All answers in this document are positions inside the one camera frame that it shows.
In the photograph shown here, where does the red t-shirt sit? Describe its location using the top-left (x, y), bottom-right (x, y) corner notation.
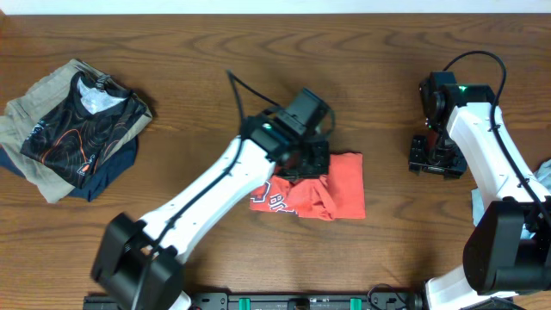
top-left (249, 152), bottom-right (366, 220)

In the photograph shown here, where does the light blue t-shirt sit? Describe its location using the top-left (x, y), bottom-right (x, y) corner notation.
top-left (470, 158), bottom-right (551, 240)

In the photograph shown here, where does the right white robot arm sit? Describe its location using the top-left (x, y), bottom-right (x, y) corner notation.
top-left (409, 79), bottom-right (550, 309)

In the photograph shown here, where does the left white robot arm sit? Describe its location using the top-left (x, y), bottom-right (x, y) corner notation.
top-left (91, 115), bottom-right (322, 309)

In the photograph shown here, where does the navy folded garment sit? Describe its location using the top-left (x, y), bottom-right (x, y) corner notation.
top-left (0, 137), bottom-right (141, 202)

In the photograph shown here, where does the black orange patterned shirt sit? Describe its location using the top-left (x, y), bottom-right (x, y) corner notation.
top-left (20, 71), bottom-right (147, 188)

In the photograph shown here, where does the khaki folded garment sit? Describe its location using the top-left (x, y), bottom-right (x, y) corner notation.
top-left (1, 59), bottom-right (152, 203)

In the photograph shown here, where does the small black base cable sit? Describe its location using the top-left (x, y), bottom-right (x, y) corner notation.
top-left (368, 283), bottom-right (414, 310)

